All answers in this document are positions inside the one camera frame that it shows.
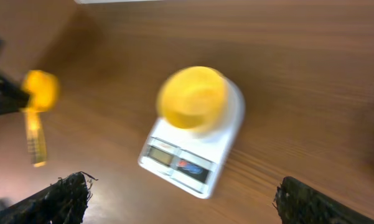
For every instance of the white digital kitchen scale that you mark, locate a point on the white digital kitchen scale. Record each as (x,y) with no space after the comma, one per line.
(192,161)

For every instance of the yellow plastic bowl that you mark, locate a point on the yellow plastic bowl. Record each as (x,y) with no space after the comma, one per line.
(193,98)

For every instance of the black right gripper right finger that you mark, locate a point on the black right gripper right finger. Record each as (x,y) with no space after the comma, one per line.
(298,203)

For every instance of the yellow plastic scoop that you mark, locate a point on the yellow plastic scoop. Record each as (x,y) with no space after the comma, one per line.
(43,89)

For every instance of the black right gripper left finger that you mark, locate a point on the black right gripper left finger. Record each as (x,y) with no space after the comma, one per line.
(64,202)

